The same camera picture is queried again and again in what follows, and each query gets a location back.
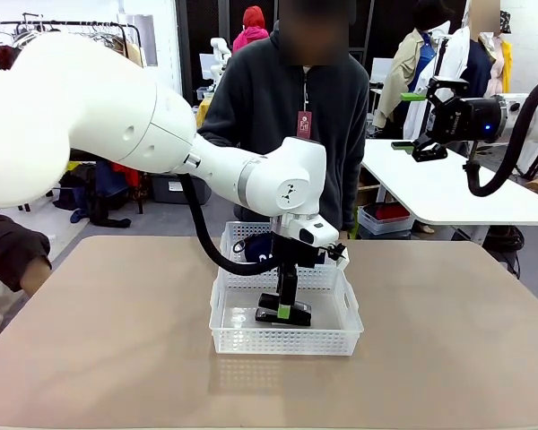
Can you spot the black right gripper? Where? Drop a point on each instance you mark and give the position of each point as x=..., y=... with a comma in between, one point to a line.
x=471, y=121

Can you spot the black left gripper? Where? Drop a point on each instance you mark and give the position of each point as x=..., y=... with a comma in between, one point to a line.
x=291, y=253

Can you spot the black stapler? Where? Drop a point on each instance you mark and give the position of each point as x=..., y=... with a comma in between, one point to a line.
x=303, y=312

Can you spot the navy Campus pencil case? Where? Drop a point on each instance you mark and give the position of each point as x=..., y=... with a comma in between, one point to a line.
x=259, y=251

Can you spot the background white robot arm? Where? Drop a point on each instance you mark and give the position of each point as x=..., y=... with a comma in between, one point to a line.
x=219, y=58

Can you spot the person's left forearm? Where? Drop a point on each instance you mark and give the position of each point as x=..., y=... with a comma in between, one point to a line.
x=352, y=192

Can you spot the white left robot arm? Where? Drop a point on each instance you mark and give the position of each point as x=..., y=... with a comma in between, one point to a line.
x=72, y=112

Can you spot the beige trench coat mannequin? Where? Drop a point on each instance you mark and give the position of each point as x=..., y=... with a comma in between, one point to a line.
x=399, y=80

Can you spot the white perforated plastic basket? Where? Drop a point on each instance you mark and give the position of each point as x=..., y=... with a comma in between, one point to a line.
x=282, y=342
x=242, y=230

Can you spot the white hanging coat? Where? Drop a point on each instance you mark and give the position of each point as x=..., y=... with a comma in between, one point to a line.
x=457, y=58

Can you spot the white work table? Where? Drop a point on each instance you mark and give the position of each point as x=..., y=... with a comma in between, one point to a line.
x=430, y=192

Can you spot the navy and yellow dressed mannequin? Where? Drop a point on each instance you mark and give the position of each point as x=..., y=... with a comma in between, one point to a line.
x=493, y=62

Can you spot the green box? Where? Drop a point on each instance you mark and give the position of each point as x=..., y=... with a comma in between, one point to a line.
x=353, y=229

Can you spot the red cloth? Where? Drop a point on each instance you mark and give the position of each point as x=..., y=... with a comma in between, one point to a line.
x=390, y=211

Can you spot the clear plastic storage box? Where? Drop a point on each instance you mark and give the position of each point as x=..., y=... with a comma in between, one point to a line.
x=376, y=226

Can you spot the maroon hanging name tag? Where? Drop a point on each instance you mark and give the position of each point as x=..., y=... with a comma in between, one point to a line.
x=305, y=125

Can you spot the dark grey storage bin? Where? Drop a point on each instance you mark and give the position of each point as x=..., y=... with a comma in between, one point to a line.
x=166, y=190

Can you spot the person in dark fleece jacket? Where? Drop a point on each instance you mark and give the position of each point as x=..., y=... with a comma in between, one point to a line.
x=260, y=112

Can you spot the red hanging garment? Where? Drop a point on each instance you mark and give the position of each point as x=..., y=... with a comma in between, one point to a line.
x=125, y=174

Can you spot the person in pink jacket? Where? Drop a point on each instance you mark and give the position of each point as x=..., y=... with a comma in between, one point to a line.
x=251, y=31

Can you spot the black bag pile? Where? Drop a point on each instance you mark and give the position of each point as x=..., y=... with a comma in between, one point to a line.
x=94, y=192

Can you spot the black mesh partition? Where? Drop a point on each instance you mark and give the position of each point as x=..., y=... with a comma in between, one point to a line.
x=206, y=27

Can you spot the seated person in black shorts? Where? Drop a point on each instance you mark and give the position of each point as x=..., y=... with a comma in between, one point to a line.
x=13, y=251

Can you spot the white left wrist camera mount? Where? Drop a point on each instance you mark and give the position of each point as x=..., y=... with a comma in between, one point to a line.
x=314, y=233

